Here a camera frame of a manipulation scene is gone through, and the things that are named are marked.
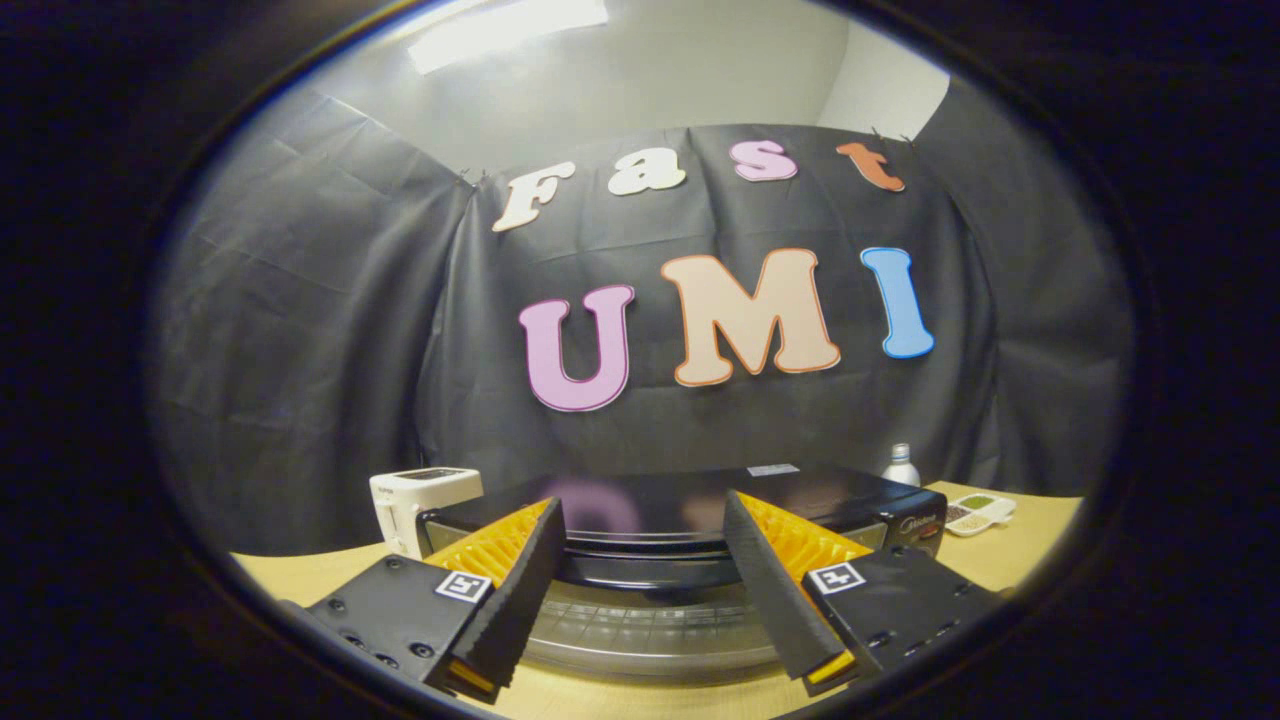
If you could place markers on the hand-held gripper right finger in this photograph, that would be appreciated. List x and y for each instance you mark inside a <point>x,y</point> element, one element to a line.
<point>765,590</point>

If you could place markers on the white pop-up toaster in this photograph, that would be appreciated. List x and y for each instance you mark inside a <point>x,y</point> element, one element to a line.
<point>405,500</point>

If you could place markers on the white divided spice dish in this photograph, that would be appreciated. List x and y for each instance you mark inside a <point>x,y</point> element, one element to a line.
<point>985,512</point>

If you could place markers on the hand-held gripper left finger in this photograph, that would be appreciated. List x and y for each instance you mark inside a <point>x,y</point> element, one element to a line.
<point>520,590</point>

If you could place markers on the silver and pink bottle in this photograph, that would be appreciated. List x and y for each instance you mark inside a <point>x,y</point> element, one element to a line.
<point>901,468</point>

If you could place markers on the black toaster oven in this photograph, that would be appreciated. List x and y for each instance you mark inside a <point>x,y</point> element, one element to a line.
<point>650,500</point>

